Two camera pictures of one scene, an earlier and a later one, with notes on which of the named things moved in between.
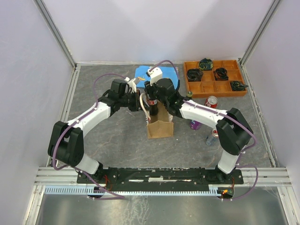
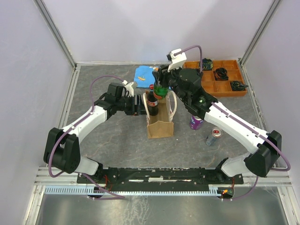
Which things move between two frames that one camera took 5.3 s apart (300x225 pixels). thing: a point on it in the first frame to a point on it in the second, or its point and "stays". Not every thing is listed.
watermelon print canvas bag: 159,126 stays
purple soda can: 195,125 stays
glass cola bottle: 153,106 stays
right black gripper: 148,90 to 161,73
